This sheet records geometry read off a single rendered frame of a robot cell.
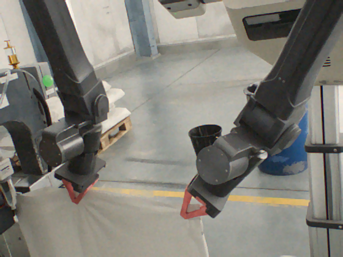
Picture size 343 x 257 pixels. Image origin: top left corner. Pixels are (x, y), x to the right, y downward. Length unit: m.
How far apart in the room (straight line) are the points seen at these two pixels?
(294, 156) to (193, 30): 6.57
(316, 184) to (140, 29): 8.46
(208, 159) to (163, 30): 9.01
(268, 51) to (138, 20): 8.53
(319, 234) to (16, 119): 0.96
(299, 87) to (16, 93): 0.66
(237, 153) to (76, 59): 0.33
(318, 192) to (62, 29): 0.92
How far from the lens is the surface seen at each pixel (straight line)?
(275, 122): 0.58
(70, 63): 0.70
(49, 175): 1.07
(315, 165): 1.27
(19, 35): 6.76
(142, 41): 9.56
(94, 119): 0.75
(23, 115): 1.00
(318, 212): 1.35
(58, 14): 0.68
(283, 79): 0.55
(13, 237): 1.70
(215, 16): 9.06
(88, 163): 0.81
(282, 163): 3.04
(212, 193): 0.67
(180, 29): 9.37
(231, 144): 0.56
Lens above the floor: 1.45
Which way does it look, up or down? 20 degrees down
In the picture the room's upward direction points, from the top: 11 degrees counter-clockwise
